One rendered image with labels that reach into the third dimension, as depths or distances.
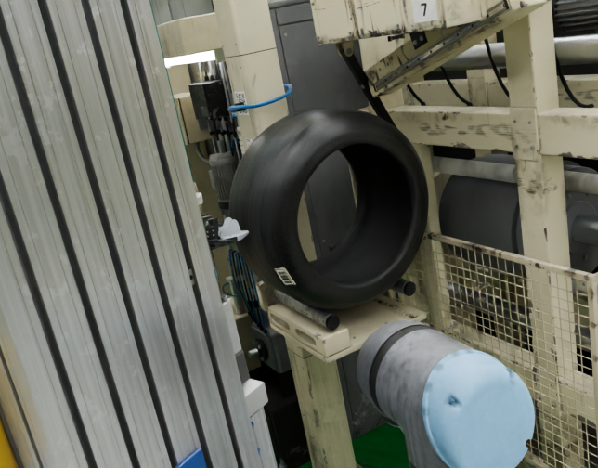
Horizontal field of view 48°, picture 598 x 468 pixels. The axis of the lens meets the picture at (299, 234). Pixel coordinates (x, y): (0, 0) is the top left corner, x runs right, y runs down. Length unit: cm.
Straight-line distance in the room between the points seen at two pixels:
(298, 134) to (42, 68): 122
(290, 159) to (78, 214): 116
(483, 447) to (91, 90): 52
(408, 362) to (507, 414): 11
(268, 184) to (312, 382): 89
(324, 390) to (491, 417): 178
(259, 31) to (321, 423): 137
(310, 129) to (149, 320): 116
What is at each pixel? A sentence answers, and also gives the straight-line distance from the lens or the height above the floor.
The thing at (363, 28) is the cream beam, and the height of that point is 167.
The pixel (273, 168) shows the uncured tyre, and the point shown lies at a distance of 179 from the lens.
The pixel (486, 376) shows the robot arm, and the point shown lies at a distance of 70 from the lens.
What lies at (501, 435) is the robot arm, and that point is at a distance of 73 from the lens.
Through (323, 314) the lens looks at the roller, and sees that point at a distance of 194.
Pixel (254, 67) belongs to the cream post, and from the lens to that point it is 212.
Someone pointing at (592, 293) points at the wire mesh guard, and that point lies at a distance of 182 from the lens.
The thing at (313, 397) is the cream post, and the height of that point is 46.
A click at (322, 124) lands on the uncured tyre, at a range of 183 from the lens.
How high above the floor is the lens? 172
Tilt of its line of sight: 17 degrees down
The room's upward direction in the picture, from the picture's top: 11 degrees counter-clockwise
